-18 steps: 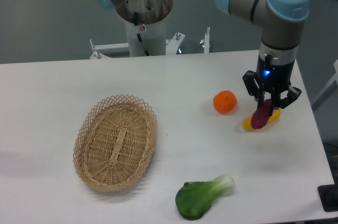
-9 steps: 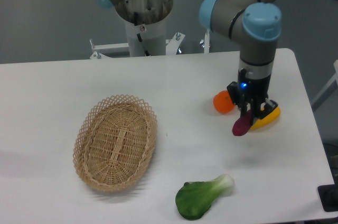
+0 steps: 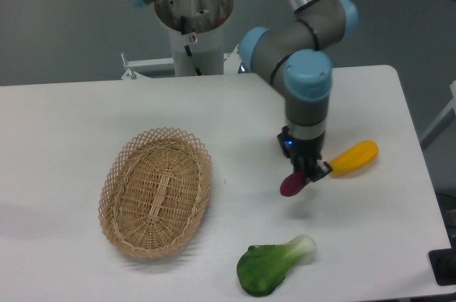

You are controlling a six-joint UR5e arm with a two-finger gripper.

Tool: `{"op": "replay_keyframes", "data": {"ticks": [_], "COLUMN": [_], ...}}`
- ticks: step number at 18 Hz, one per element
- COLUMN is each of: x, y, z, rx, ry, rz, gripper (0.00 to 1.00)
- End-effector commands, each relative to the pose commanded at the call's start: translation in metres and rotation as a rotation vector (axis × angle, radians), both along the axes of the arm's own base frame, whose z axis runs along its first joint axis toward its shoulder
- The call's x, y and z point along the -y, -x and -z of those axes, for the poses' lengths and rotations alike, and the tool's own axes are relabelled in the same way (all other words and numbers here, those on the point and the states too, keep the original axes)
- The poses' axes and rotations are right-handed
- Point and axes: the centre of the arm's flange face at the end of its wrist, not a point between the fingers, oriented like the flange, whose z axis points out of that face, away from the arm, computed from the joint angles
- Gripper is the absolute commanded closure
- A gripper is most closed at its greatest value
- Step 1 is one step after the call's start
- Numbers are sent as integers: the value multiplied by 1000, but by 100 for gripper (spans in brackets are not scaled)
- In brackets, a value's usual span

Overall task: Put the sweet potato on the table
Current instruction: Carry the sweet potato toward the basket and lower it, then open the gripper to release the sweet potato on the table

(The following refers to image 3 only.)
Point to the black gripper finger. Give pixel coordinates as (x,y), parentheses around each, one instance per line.
(299,173)
(317,170)

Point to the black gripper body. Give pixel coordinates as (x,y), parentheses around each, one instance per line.
(303,154)

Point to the purple sweet potato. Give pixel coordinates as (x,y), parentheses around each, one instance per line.
(293,184)

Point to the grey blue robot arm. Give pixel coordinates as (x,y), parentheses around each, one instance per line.
(284,43)

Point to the yellow mango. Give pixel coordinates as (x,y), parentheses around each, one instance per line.
(355,158)

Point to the green bok choy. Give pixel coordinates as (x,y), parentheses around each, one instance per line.
(262,268)

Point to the woven wicker basket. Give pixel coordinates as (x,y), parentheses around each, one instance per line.
(156,193)

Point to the black box at table edge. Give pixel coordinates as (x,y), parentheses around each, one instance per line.
(443,266)

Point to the white metal base frame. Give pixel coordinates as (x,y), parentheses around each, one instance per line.
(188,61)

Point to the white frame at right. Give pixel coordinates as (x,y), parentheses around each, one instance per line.
(442,121)

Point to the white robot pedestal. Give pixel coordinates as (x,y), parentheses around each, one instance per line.
(196,33)

